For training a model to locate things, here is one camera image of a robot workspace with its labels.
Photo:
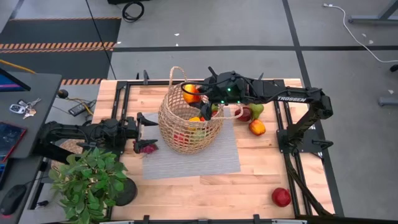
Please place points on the grey metal furniture base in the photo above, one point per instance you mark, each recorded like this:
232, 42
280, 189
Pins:
373, 20

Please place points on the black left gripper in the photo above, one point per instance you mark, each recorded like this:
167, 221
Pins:
131, 132

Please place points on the yellow bell pepper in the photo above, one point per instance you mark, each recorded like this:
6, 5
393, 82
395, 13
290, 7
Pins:
194, 119

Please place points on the woven straw basket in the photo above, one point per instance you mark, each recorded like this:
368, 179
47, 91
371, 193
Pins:
186, 140

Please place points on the dark tablet with red edge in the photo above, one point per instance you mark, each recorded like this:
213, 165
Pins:
9, 140

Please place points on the grey metal foot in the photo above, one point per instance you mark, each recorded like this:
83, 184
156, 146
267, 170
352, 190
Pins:
388, 101

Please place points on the keys with black fob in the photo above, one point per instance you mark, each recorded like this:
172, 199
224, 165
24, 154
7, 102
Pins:
17, 108

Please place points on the black aluminium table frame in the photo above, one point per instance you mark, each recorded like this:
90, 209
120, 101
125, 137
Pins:
155, 82

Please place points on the black power adapter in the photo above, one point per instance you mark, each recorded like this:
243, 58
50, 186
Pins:
79, 108

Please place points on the red yellow peach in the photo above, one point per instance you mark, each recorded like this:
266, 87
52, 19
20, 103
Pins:
257, 127

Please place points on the purple grape bunch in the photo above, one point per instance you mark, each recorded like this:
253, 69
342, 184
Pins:
150, 149

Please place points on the green potted plant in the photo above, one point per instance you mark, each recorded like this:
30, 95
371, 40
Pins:
90, 183

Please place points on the round woven mat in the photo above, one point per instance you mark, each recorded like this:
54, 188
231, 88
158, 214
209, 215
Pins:
71, 146

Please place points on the computer monitor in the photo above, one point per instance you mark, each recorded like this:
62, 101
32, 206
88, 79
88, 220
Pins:
9, 84

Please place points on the red yellow mango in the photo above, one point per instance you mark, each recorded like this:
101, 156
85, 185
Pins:
190, 97

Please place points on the black caster wheel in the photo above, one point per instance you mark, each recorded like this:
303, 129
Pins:
395, 68

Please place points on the black hazard-striped floor mat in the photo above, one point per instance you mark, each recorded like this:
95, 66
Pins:
62, 31

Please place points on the black plant pot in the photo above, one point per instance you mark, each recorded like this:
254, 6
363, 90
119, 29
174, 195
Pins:
129, 194

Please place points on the dark red apple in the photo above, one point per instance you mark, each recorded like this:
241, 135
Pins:
245, 115

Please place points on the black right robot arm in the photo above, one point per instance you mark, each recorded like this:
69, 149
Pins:
280, 93

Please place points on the black desk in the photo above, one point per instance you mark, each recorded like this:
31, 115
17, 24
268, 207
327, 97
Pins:
43, 93

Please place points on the black computer mouse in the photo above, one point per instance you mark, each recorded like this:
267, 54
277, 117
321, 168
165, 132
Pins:
12, 199

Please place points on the grey woven placemat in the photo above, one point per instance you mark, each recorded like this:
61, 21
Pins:
192, 168

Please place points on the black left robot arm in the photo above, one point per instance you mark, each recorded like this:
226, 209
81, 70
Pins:
102, 133

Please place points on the green pear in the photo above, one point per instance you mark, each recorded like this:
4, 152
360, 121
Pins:
257, 111

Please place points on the green apple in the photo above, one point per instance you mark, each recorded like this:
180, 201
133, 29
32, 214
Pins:
199, 135

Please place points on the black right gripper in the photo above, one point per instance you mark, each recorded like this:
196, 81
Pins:
210, 95

